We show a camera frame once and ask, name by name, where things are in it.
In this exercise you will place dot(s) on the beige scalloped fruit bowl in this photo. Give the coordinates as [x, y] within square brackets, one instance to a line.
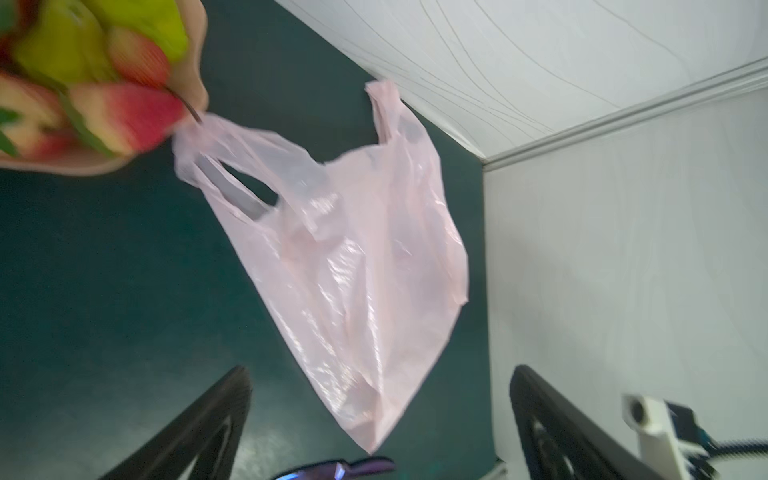
[185, 80]

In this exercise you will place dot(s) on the red yellow peach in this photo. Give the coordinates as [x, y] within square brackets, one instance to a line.
[137, 58]

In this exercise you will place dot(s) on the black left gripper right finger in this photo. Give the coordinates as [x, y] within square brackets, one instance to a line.
[559, 441]

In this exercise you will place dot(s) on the dark purple knife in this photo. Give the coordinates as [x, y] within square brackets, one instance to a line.
[340, 469]

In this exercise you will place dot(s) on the pink plastic bag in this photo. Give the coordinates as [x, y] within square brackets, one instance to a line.
[357, 260]

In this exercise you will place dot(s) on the red dragon fruit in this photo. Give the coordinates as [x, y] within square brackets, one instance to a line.
[114, 119]

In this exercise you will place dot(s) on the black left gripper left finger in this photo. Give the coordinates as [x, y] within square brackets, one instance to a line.
[203, 440]

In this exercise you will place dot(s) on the green pear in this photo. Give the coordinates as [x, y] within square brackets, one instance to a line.
[67, 43]

